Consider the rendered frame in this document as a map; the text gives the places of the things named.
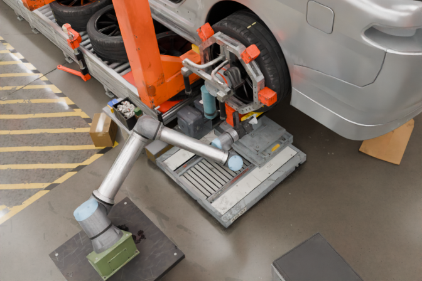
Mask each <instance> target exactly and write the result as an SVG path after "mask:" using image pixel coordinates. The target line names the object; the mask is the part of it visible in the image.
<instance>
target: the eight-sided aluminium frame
mask: <svg viewBox="0 0 422 281"><path fill-rule="evenodd" d="M215 42H216V43H217V44H219V45H221V46H223V47H224V48H226V49H228V50H230V51H231V52H233V53H234V54H235V55H236V56H237V57H238V59H239V60H240V62H241V63H242V65H243V67H244V68H245V70H246V72H247V73H248V75H249V76H250V78H251V80H252V82H253V97H254V102H252V103H249V104H247V105H246V104H244V103H243V102H241V101H240V100H238V99H237V98H235V97H234V96H231V97H230V98H228V99H227V100H226V101H225V103H226V104H227V105H229V106H230V107H232V108H233V109H234V110H236V111H238V112H239V113H240V114H246V113H248V112H252V111H254V110H257V109H259V108H261V107H262V106H263V105H264V104H263V103H262V102H260V101H259V100H258V92H259V91H261V90H262V89H263V88H264V82H265V80H264V77H263V74H262V73H261V71H260V70H259V69H258V67H257V65H256V63H255V62H254V60H252V61H251V62H250V63H248V64H246V63H245V61H244V60H243V59H242V58H241V56H240V55H241V53H242V52H243V51H244V50H245V49H246V47H245V46H244V45H243V44H240V43H239V42H237V41H236V40H233V39H232V38H230V37H228V36H227V35H225V34H223V33H221V32H218V33H215V34H214V35H212V36H211V37H210V38H209V39H207V40H206V41H204V42H203V43H202V44H200V45H199V46H198V47H199V52H200V60H201V65H203V64H206V63H208V62H210V61H211V56H210V45H212V44H214V43H215ZM202 71H204V72H205V73H207V74H208V75H211V74H212V72H213V69H212V66H210V67H208V68H204V69H202Z"/></svg>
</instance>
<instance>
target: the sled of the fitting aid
mask: <svg viewBox="0 0 422 281"><path fill-rule="evenodd" d="M225 120H226V119H225ZM225 120H224V121H225ZM224 121H222V122H224ZM222 122H221V123H222ZM221 123H220V124H221ZM220 124H218V125H216V126H215V127H214V134H215V135H216V136H217V137H218V136H220V135H221V134H223V133H224V132H225V130H223V129H222V128H221V127H220ZM292 142H293V135H291V134H290V133H289V132H287V131H286V132H285V134H284V135H282V136H281V137H280V138H279V139H278V140H276V141H275V142H273V143H272V144H271V145H270V146H269V147H267V148H266V149H265V150H263V151H262V152H261V153H260V154H258V155H257V154H255V153H254V152H252V151H251V150H250V149H249V148H247V147H246V146H245V145H244V144H242V143H241V142H239V141H238V140H236V141H235V142H234V143H233V144H231V146H232V147H233V149H235V150H236V151H237V152H238V153H239V154H241V155H242V156H244V157H245V158H246V159H248V160H249V161H251V162H252V163H253V164H254V165H255V166H257V167H258V168H259V169H260V168H262V167H263V166H264V165H265V164H267V163H268V162H269V161H270V160H271V159H272V158H274V157H275V156H276V155H278V154H279V153H280V152H281V151H282V150H284V149H285V148H286V147H288V146H289V145H290V144H291V143H292Z"/></svg>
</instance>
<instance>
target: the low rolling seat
mask: <svg viewBox="0 0 422 281"><path fill-rule="evenodd" d="M271 280H272V281H364V279H363V278H362V277H361V276H360V275H359V274H358V273H357V272H356V271H355V270H354V269H353V268H352V267H351V266H350V265H349V264H348V263H347V261H346V260H345V259H344V258H343V257H342V256H341V255H340V254H339V252H338V251H336V249H334V247H333V246H332V245H331V244H330V243H329V242H328V241H327V240H326V239H325V238H324V237H323V235H322V234H321V233H320V232H317V233H315V234H314V235H312V236H311V237H309V238H308V239H306V240H305V241H303V242H301V243H300V244H299V245H297V246H295V247H294V248H292V249H291V250H290V251H288V252H286V253H285V254H284V255H282V256H280V257H279V258H277V259H275V260H274V261H273V263H272V264H271Z"/></svg>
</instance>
